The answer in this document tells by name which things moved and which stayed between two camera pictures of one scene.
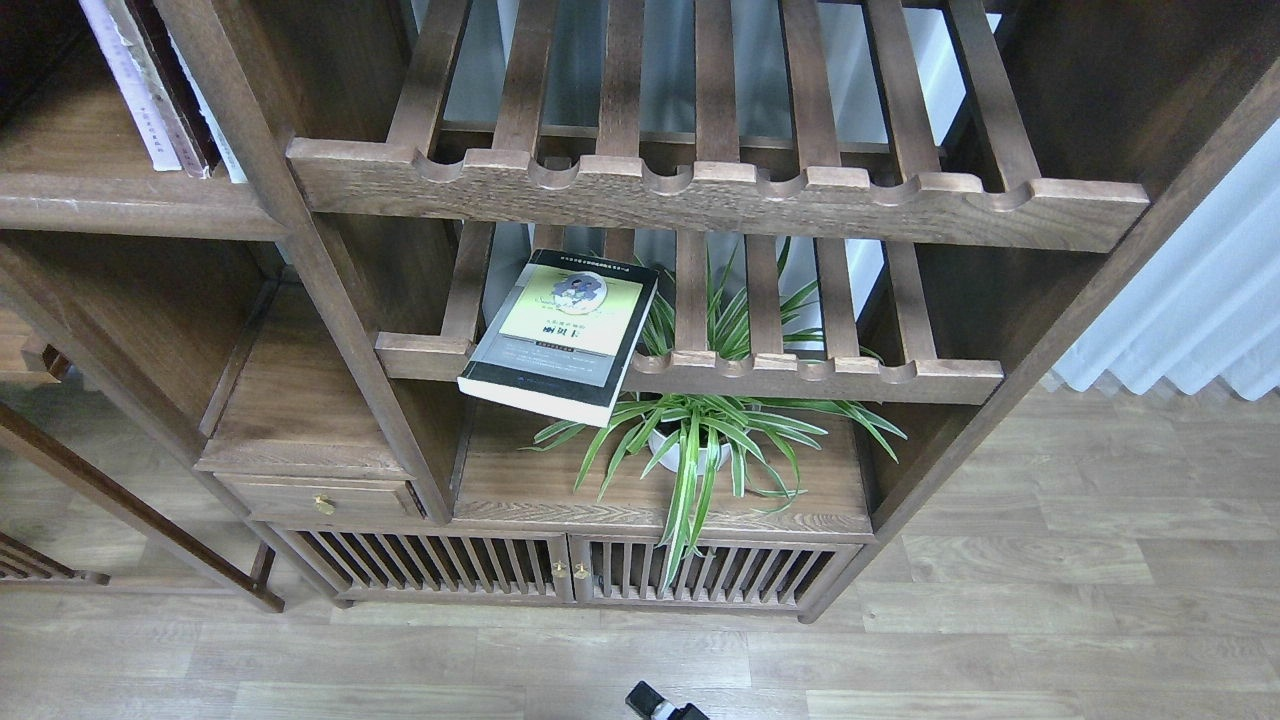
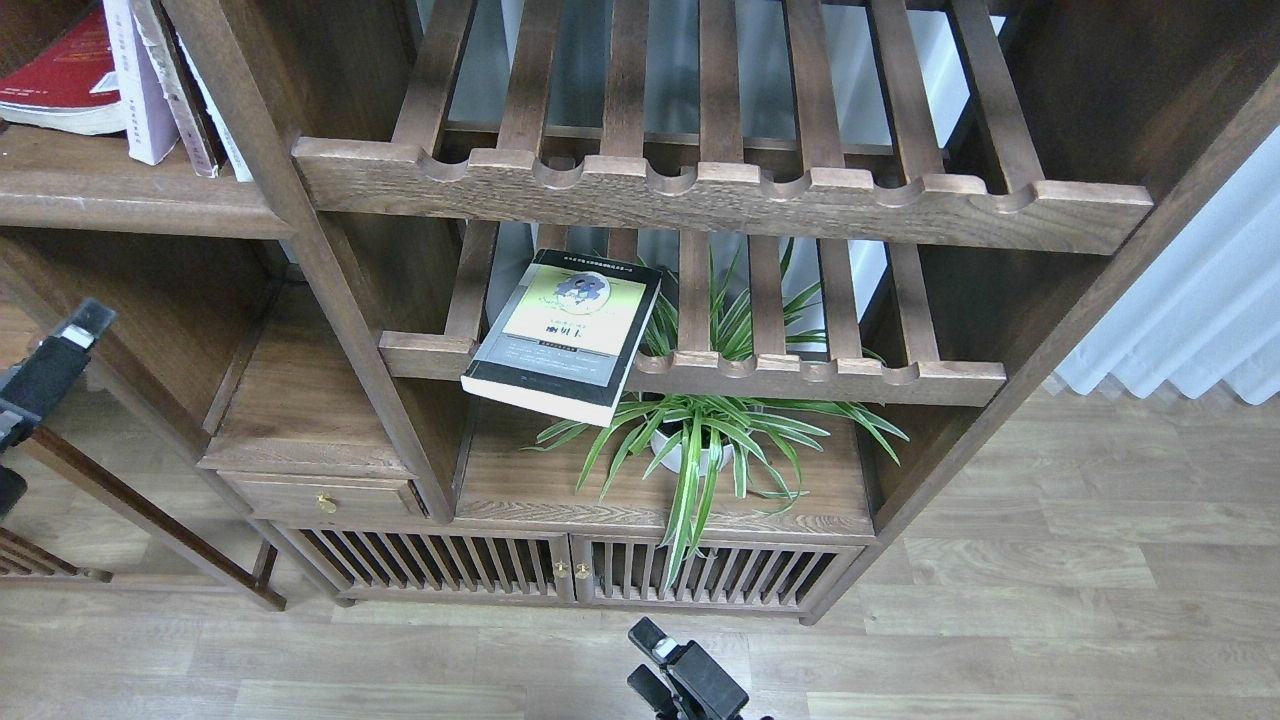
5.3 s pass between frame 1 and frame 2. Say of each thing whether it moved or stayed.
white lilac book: moved
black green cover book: stayed
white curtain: stayed
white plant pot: stayed
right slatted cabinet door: stayed
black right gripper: moved
